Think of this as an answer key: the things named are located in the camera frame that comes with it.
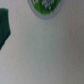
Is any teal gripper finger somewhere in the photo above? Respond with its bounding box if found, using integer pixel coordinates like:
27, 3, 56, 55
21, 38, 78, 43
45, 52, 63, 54
0, 8, 11, 49

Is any green-lidded white kcup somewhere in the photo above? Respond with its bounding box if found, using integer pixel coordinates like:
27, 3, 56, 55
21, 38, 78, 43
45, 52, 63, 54
27, 0, 64, 19

